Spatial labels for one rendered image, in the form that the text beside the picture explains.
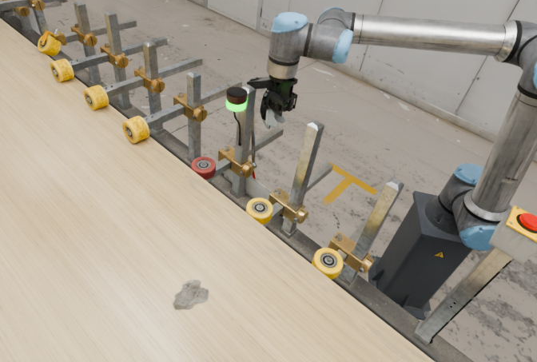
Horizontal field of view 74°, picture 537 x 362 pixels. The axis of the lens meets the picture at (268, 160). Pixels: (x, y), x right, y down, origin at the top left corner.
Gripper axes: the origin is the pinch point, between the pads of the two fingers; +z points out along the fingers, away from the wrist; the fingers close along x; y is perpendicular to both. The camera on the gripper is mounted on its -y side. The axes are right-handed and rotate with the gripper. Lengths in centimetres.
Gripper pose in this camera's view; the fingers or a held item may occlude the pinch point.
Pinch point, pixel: (267, 124)
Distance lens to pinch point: 121.2
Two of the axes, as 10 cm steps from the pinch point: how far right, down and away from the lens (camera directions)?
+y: 7.5, 5.1, -4.3
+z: -1.3, 7.4, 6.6
